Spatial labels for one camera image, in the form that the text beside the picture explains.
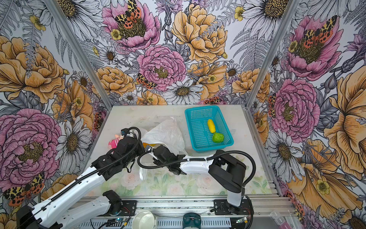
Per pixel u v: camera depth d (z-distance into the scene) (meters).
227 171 0.48
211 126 1.05
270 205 0.78
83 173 0.49
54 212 0.41
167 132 0.84
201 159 0.52
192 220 0.64
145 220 0.70
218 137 0.96
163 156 0.64
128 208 0.74
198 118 1.11
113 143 0.92
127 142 0.56
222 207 0.74
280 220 0.69
